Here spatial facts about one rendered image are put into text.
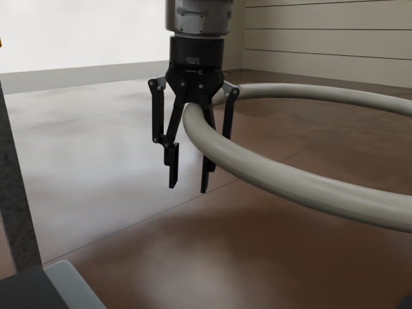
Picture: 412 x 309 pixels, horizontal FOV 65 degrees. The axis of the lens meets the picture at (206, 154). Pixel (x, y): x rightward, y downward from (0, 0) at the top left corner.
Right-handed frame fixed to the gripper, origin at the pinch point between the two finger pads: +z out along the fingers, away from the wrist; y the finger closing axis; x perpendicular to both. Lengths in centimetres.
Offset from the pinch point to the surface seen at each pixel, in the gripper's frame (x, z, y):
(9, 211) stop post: 30, 39, -63
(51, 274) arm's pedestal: -21.6, 4.2, -10.7
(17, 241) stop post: 30, 50, -62
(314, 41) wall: 730, 22, 122
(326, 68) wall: 707, 73, 154
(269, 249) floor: 90, 85, 26
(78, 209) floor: 110, 94, -89
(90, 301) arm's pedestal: -24.5, 3.6, -4.6
